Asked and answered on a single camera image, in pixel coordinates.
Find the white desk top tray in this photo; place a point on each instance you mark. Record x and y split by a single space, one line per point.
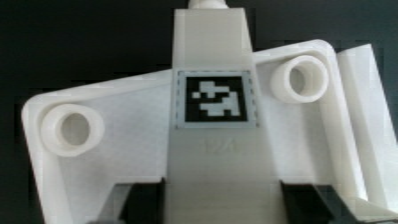
97 130

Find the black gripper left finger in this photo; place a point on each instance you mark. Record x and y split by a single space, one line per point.
134 205

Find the white desk leg block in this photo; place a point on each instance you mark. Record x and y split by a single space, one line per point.
221 183

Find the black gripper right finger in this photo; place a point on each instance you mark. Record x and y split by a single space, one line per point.
315 206

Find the white side fence rail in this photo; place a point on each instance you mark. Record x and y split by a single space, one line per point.
372 124

